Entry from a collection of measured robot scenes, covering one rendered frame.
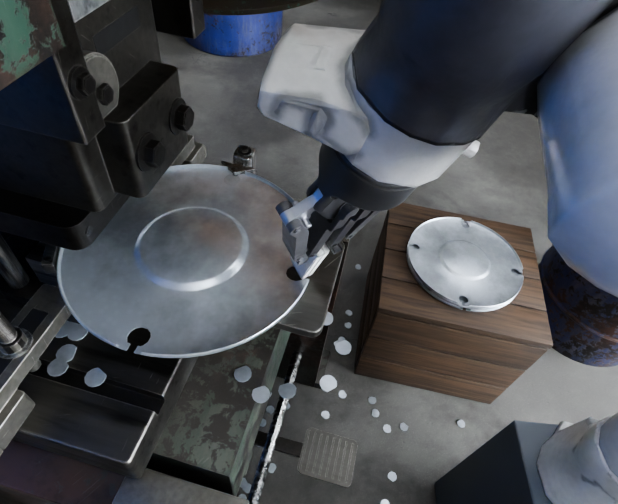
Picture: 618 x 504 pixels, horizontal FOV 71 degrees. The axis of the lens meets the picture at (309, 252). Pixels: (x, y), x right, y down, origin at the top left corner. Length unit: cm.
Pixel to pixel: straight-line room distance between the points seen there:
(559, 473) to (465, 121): 67
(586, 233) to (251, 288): 36
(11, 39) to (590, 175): 26
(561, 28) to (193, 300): 40
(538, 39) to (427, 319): 88
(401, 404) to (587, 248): 114
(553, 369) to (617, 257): 138
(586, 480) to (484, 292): 48
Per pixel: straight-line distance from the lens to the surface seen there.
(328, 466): 106
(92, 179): 41
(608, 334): 151
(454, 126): 24
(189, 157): 73
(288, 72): 27
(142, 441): 52
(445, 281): 110
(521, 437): 88
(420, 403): 134
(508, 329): 111
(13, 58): 27
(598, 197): 20
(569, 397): 155
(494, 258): 121
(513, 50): 21
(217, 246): 52
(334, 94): 26
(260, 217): 56
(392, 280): 108
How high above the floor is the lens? 118
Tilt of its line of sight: 49 degrees down
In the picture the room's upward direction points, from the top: 8 degrees clockwise
